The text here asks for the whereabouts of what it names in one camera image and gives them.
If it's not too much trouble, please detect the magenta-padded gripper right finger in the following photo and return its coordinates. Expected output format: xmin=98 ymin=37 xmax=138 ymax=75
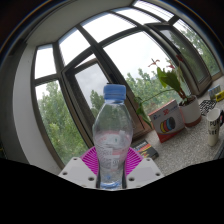
xmin=125 ymin=147 xmax=165 ymax=190

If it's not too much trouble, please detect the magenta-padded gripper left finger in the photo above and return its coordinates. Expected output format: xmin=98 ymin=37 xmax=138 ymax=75
xmin=58 ymin=146 xmax=100 ymax=190

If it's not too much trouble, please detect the dark box with coloured stripes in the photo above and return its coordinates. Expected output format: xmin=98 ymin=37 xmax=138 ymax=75
xmin=131 ymin=139 xmax=160 ymax=161

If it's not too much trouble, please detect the red and white printed box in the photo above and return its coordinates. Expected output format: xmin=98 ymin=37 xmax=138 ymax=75
xmin=148 ymin=99 xmax=186 ymax=144

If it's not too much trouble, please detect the white mug with black handle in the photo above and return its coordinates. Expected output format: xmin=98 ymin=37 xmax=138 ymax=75
xmin=205 ymin=107 xmax=224 ymax=148

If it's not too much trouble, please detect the dark-framed bay window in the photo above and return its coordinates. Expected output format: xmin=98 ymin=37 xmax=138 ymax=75
xmin=30 ymin=0 xmax=223 ymax=167

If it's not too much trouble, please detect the potted plant in white pot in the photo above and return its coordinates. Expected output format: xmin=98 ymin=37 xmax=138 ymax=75
xmin=134 ymin=58 xmax=203 ymax=129

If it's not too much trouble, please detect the black lattice trivet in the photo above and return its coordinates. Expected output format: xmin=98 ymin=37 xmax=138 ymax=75
xmin=198 ymin=99 xmax=218 ymax=117

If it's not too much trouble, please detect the clear blue-capped water bottle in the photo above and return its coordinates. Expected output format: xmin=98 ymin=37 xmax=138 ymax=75
xmin=92 ymin=83 xmax=134 ymax=191

